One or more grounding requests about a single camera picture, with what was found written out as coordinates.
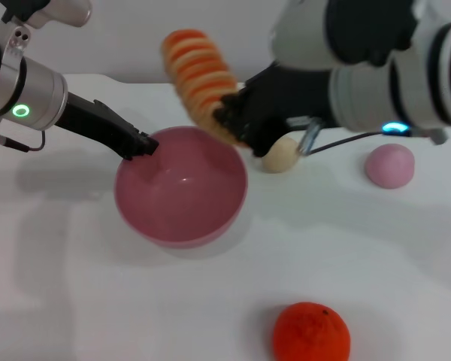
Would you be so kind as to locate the pink round bun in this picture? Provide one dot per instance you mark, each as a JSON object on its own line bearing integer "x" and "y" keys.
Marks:
{"x": 389, "y": 167}

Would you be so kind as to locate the orange tangerine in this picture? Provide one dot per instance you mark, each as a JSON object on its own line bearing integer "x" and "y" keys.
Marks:
{"x": 308, "y": 334}

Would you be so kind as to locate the orange striped bread roll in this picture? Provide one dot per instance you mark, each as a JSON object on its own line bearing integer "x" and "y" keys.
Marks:
{"x": 199, "y": 71}

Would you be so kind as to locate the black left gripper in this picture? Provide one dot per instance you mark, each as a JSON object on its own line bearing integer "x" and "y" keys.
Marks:
{"x": 94, "y": 120}

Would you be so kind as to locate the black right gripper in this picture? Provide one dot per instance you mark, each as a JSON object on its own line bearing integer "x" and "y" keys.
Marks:
{"x": 285, "y": 97}

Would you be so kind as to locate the beige round bun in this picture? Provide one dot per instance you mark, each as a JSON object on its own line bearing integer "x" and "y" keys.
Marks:
{"x": 283, "y": 159}

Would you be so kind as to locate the pink plastic bowl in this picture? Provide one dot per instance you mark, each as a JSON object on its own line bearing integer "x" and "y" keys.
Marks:
{"x": 180, "y": 199}

